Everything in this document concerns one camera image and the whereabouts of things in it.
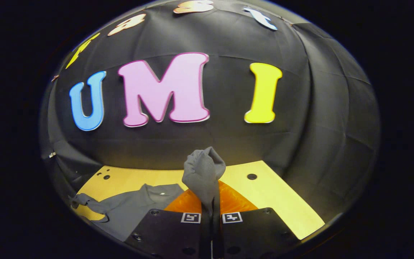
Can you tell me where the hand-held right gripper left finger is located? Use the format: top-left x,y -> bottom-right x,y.
124,188 -> 213,259

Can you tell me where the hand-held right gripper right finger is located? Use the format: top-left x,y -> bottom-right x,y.
212,180 -> 299,259

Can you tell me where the grey button shirt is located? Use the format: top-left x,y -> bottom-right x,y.
70,146 -> 226,242

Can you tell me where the black backdrop cloth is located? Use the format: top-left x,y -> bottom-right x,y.
40,0 -> 380,223

